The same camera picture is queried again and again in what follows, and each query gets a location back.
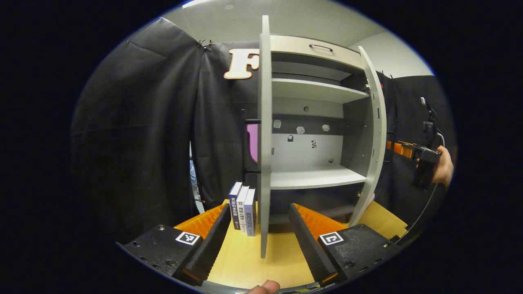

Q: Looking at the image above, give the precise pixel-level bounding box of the white cabinet shelf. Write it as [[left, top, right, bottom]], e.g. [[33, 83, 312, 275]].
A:
[[272, 78, 370, 104], [270, 165, 367, 190]]

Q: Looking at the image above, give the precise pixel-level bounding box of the black cable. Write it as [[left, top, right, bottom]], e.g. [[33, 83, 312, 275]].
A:
[[394, 131, 447, 245]]

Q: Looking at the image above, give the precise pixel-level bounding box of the white and grey cabinet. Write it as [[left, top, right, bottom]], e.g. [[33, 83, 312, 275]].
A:
[[245, 35, 387, 235]]

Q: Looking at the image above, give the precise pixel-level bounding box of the dark blue book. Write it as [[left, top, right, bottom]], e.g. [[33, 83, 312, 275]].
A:
[[229, 182, 244, 230]]

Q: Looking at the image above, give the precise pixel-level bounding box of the white cabinet door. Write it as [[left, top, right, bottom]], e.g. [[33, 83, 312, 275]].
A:
[[347, 46, 387, 226], [257, 15, 273, 259]]

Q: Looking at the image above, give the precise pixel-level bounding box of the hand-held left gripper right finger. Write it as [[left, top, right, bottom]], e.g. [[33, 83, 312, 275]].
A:
[[288, 203, 403, 287]]

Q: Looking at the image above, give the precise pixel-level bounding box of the white book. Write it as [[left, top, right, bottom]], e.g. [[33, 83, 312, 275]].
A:
[[236, 186, 250, 234]]

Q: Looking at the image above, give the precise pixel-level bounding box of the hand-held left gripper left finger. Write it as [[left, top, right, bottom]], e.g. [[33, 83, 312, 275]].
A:
[[116, 203, 232, 287]]

